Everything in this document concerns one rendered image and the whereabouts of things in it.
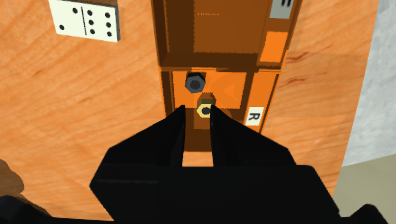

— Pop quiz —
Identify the white domino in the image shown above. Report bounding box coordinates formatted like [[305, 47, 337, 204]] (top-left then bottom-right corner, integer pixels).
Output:
[[49, 0, 120, 42]]

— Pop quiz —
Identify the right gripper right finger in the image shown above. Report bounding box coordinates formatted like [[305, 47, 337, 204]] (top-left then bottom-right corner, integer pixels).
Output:
[[210, 105, 297, 166]]

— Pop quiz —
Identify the orange two-compartment bin tray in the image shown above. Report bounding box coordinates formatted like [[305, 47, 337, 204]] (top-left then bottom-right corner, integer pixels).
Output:
[[150, 0, 303, 153]]

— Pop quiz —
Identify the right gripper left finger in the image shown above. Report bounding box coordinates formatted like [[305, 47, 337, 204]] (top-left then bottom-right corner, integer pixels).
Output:
[[99, 105, 186, 166]]

